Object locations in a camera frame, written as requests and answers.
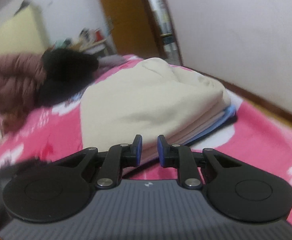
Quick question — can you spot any yellow-green wardrobe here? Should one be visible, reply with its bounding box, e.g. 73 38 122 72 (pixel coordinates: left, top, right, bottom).
0 4 50 55

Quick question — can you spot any brown wooden door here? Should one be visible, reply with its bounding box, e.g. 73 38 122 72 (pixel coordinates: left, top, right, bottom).
100 0 166 59

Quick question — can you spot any cluttered side table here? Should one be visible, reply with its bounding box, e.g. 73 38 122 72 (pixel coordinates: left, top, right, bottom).
51 28 115 56

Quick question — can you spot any beige zip-up jacket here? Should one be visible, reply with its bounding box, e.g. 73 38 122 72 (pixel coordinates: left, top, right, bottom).
80 58 231 151

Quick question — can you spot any person in mauve puffer coat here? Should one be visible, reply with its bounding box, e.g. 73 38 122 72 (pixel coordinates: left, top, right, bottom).
0 49 126 133

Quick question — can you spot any folded white towel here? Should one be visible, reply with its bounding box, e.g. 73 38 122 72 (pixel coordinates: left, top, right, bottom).
141 104 237 164

